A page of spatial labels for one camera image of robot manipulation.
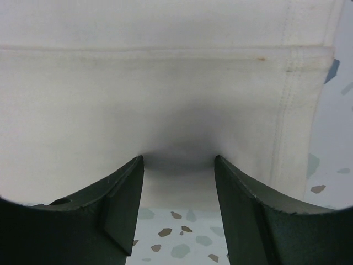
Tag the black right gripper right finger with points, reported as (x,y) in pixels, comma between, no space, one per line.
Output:
(264,226)

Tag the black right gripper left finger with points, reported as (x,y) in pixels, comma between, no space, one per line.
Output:
(95,225)

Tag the cream white t shirt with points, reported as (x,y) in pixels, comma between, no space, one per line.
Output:
(88,85)

